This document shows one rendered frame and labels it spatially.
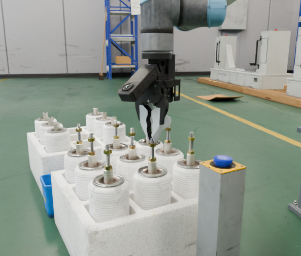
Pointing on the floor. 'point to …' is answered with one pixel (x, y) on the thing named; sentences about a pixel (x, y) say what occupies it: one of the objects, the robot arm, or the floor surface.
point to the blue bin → (46, 183)
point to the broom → (103, 50)
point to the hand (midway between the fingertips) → (151, 137)
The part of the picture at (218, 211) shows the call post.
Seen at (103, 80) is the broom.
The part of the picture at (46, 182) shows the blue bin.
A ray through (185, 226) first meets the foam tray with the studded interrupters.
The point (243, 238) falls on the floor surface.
